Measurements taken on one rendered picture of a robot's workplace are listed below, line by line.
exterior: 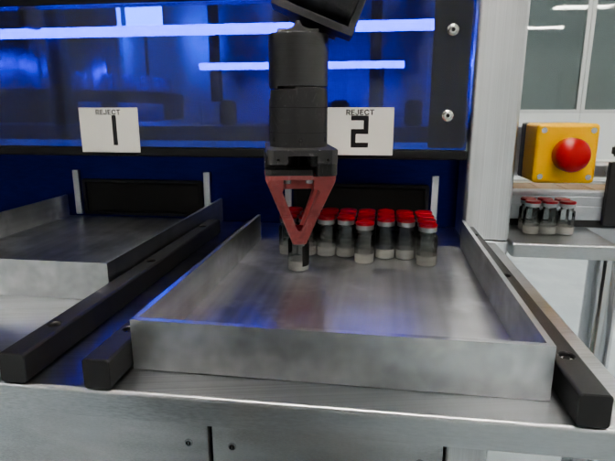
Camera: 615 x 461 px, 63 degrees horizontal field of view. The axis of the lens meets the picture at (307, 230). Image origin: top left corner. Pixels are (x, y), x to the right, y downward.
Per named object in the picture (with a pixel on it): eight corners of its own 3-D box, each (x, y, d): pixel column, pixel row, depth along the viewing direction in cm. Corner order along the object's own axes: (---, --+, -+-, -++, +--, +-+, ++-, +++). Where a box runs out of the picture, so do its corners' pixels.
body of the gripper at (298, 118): (323, 158, 56) (324, 89, 54) (338, 170, 46) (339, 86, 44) (264, 159, 55) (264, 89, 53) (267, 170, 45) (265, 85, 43)
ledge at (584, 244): (489, 231, 79) (490, 219, 78) (577, 234, 77) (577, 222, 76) (512, 256, 65) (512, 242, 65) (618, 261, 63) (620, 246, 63)
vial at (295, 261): (290, 264, 55) (289, 226, 53) (310, 265, 54) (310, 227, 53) (285, 272, 52) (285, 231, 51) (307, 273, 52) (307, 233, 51)
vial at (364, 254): (354, 258, 57) (355, 219, 56) (373, 259, 57) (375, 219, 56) (353, 264, 55) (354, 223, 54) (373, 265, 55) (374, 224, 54)
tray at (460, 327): (258, 240, 66) (257, 214, 65) (462, 248, 62) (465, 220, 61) (134, 368, 33) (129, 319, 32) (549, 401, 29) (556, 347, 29)
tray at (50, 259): (68, 216, 81) (65, 194, 80) (223, 220, 78) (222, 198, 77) (-143, 286, 49) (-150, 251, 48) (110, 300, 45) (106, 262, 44)
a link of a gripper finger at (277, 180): (326, 231, 57) (327, 147, 54) (335, 249, 50) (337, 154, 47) (265, 233, 56) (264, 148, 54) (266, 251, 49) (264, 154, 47)
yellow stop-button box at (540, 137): (516, 176, 69) (522, 122, 67) (572, 176, 68) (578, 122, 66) (533, 183, 62) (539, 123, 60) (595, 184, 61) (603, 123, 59)
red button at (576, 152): (544, 169, 62) (548, 136, 61) (579, 169, 62) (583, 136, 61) (555, 173, 59) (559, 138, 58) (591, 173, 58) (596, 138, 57)
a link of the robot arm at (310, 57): (265, 17, 45) (329, 18, 45) (271, 29, 51) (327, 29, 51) (266, 98, 46) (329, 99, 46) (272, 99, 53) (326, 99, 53)
